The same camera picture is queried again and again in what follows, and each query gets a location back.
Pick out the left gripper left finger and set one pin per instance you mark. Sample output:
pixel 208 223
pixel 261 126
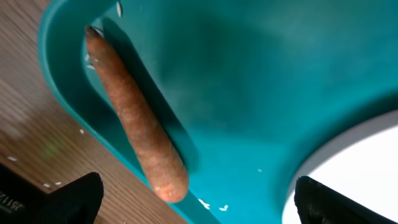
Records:
pixel 23 203

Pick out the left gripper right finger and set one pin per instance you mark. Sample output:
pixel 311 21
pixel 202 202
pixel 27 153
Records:
pixel 319 204

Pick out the orange carrot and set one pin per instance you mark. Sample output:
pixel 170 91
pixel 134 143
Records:
pixel 159 159

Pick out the teal serving tray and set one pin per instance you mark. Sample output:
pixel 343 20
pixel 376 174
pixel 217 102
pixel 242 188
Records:
pixel 246 90

